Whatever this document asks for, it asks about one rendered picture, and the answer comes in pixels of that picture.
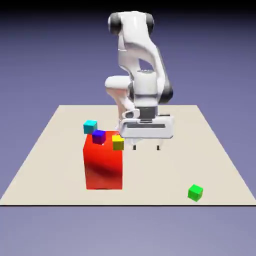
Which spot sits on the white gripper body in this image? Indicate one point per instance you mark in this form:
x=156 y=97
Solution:
x=147 y=129

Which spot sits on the small cyan cube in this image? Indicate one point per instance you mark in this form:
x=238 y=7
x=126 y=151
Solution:
x=90 y=126

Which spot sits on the small green cube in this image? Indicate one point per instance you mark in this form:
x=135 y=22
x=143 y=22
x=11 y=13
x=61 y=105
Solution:
x=195 y=193

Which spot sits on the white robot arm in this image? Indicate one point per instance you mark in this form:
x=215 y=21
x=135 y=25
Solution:
x=140 y=50

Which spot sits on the large red box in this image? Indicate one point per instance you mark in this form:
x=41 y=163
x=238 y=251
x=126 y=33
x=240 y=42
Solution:
x=103 y=162

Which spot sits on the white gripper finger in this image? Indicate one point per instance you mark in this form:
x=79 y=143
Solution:
x=134 y=144
x=159 y=144

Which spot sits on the small blue cube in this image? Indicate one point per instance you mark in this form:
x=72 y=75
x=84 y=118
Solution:
x=98 y=137

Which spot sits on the small yellow cube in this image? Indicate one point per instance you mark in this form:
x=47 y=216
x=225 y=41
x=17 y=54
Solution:
x=118 y=142

